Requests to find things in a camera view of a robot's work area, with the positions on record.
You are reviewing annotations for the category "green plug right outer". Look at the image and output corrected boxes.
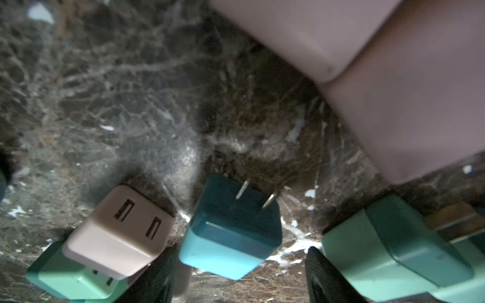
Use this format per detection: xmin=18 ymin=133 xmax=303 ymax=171
xmin=431 ymin=234 xmax=485 ymax=303

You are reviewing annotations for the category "teal storage box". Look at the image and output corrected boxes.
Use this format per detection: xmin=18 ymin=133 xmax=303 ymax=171
xmin=0 ymin=152 xmax=10 ymax=201

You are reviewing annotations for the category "green plug right inner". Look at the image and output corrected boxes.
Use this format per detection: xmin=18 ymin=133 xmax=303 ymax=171
xmin=322 ymin=195 xmax=474 ymax=302

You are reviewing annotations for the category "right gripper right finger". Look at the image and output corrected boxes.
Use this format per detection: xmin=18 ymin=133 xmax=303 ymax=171
xmin=305 ymin=247 xmax=367 ymax=303

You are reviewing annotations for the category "green plug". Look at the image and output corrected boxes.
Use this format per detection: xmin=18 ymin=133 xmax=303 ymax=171
xmin=26 ymin=242 xmax=130 ymax=302
xmin=322 ymin=195 xmax=474 ymax=302
xmin=431 ymin=234 xmax=485 ymax=303

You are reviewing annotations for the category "green plug upper left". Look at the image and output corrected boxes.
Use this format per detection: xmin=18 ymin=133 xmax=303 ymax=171
xmin=26 ymin=242 xmax=130 ymax=302

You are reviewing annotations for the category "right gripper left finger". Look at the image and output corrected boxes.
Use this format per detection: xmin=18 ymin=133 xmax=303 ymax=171
xmin=116 ymin=246 xmax=179 ymax=303

